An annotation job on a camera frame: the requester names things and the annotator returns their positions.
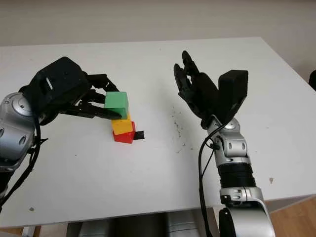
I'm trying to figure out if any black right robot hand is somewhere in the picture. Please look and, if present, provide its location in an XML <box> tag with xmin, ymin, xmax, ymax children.
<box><xmin>173</xmin><ymin>50</ymin><xmax>220</xmax><ymax>129</ymax></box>

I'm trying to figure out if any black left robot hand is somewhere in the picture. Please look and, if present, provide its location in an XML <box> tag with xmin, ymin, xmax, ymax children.
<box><xmin>58</xmin><ymin>73</ymin><xmax>122</xmax><ymax>121</ymax></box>

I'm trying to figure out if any green cube block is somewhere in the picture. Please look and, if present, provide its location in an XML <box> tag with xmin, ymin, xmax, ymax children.
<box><xmin>104</xmin><ymin>91</ymin><xmax>129</xmax><ymax>119</ymax></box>

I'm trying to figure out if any yellow cube block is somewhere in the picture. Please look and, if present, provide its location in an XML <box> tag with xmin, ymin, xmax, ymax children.
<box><xmin>111</xmin><ymin>113</ymin><xmax>133</xmax><ymax>136</ymax></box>

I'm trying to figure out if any red cube block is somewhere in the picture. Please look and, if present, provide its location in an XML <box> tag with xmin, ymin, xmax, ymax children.
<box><xmin>113</xmin><ymin>120</ymin><xmax>136</xmax><ymax>144</ymax></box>

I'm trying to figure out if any black rounded object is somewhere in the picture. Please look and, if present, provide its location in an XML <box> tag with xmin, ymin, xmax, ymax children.
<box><xmin>308</xmin><ymin>70</ymin><xmax>316</xmax><ymax>91</ymax></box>

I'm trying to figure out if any grey robot lower body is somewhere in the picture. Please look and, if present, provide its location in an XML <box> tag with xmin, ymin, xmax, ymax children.
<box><xmin>79</xmin><ymin>212</ymin><xmax>207</xmax><ymax>237</ymax></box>

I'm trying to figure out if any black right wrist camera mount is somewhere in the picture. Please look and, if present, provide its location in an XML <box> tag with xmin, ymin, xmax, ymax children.
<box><xmin>217</xmin><ymin>70</ymin><xmax>249</xmax><ymax>124</ymax></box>

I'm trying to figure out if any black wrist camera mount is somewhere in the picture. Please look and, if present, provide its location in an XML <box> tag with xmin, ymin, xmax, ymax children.
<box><xmin>217</xmin><ymin>70</ymin><xmax>249</xmax><ymax>124</ymax></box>
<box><xmin>19</xmin><ymin>56</ymin><xmax>89</xmax><ymax>125</ymax></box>

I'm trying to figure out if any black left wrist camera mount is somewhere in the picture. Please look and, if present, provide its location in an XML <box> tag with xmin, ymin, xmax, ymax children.
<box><xmin>19</xmin><ymin>56</ymin><xmax>89</xmax><ymax>125</ymax></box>

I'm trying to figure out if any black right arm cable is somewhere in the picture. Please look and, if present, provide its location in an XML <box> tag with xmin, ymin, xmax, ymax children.
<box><xmin>198</xmin><ymin>123</ymin><xmax>214</xmax><ymax>237</ymax></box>

